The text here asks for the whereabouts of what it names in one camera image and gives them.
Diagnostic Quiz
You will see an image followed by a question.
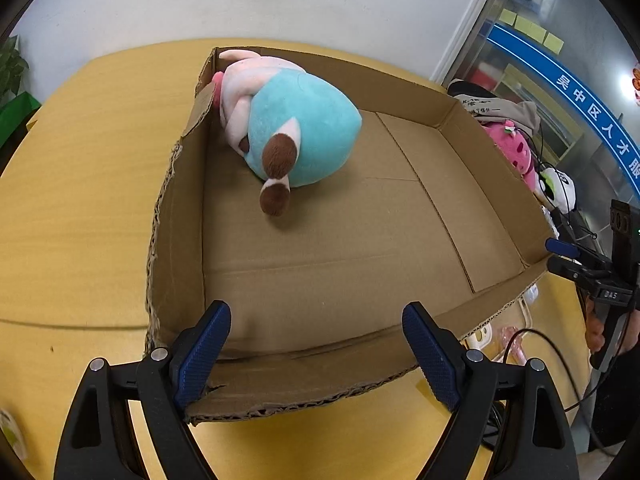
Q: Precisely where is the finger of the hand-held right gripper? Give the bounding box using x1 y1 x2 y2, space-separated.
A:
546 256 596 288
545 238 598 267

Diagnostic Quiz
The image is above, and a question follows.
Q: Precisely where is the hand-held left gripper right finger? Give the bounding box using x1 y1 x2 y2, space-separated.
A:
401 302 581 480

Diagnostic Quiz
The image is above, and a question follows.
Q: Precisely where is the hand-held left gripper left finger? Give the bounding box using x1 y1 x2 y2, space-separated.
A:
53 301 232 480

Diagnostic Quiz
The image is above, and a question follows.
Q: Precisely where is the white phone case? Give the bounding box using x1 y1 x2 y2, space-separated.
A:
464 284 540 357

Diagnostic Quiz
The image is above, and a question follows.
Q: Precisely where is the pink transparent pen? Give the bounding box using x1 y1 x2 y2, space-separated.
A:
499 326 532 363

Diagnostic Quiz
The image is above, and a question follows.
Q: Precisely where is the brown cardboard box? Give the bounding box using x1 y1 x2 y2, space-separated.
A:
145 46 558 426

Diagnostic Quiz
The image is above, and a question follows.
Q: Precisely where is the teal and pink pig plush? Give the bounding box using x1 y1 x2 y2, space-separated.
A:
212 49 363 217

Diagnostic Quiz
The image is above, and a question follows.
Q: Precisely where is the person's right hand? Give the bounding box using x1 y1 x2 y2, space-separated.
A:
585 304 640 358

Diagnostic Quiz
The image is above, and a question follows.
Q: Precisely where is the panda plush toy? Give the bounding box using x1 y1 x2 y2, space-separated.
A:
532 167 578 213

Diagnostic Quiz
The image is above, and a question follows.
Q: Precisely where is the pink plush toy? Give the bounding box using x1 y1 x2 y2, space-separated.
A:
482 120 538 188

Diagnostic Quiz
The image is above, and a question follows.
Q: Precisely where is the grey printed cloth bag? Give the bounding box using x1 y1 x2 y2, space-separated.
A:
446 79 542 133

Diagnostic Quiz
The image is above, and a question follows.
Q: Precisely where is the blue window banner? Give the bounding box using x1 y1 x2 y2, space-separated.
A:
486 22 640 182

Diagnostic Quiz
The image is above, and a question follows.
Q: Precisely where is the white green packet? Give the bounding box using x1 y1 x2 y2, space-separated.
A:
0 409 27 462

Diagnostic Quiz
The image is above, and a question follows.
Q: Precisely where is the green planter box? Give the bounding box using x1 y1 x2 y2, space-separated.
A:
0 94 42 155

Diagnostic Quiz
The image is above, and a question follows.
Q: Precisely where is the green potted plant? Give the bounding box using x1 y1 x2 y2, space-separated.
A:
0 35 30 107

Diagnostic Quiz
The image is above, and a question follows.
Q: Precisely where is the thin black cable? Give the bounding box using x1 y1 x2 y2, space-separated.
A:
527 120 601 261

